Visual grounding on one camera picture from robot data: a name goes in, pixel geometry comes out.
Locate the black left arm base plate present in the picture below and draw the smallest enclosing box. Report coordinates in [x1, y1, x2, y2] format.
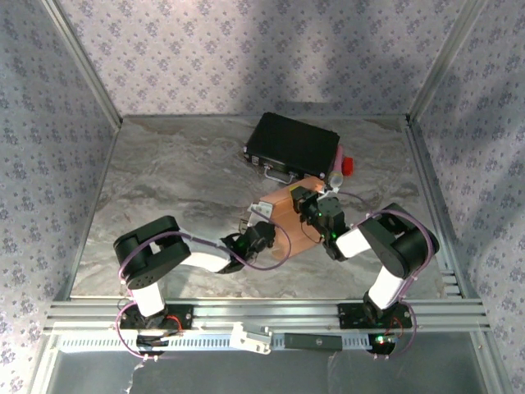
[119, 304, 194, 332]

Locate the orange cloth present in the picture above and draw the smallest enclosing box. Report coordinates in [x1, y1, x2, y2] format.
[258, 176, 329, 260]

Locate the aluminium side rail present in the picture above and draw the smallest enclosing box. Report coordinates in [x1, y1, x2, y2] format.
[404, 117, 473, 299]
[57, 121, 124, 300]

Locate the black hard case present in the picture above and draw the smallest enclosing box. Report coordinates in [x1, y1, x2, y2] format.
[242, 112, 341, 186]

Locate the black bar device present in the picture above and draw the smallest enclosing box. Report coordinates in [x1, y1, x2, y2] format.
[285, 334, 344, 350]

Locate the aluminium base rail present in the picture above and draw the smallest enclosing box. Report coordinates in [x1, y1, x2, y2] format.
[43, 299, 491, 333]

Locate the white plastic bracket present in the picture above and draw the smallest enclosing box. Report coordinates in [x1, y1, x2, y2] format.
[229, 322, 272, 356]

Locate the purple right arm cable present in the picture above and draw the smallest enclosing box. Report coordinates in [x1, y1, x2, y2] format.
[340, 191, 436, 360]

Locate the pink microphone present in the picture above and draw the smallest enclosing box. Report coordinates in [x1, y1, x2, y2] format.
[326, 145, 346, 189]

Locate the circuit board with green light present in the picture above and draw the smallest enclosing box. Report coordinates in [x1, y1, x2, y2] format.
[367, 332, 397, 356]

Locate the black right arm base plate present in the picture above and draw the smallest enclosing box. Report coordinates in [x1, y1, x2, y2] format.
[336, 302, 413, 329]

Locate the white slotted cable duct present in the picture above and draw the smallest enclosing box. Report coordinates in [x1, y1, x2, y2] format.
[59, 332, 378, 353]

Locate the aluminium corner post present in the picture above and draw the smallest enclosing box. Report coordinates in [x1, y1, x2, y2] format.
[405, 0, 489, 124]
[40, 0, 123, 126]

